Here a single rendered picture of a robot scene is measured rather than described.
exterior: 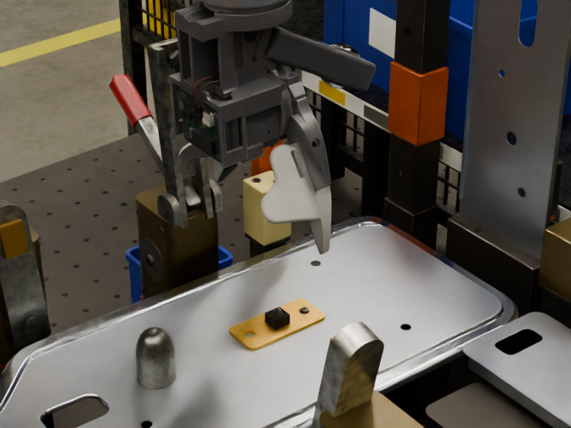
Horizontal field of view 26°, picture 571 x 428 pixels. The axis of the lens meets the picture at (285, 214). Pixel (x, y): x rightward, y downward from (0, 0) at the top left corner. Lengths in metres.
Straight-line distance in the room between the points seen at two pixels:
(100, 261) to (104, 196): 0.19
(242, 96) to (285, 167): 0.07
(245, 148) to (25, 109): 2.97
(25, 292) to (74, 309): 0.56
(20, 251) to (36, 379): 0.11
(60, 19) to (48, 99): 0.68
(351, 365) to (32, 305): 0.34
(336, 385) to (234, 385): 0.15
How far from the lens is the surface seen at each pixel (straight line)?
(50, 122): 3.79
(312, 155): 0.95
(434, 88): 1.32
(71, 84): 4.03
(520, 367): 1.07
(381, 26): 1.44
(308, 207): 0.96
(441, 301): 1.14
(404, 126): 1.34
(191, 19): 0.93
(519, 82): 1.17
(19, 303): 1.12
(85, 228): 1.85
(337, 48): 1.01
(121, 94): 1.21
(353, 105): 1.47
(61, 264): 1.77
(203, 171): 1.15
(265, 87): 0.94
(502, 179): 1.22
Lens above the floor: 1.64
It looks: 30 degrees down
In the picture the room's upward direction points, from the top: straight up
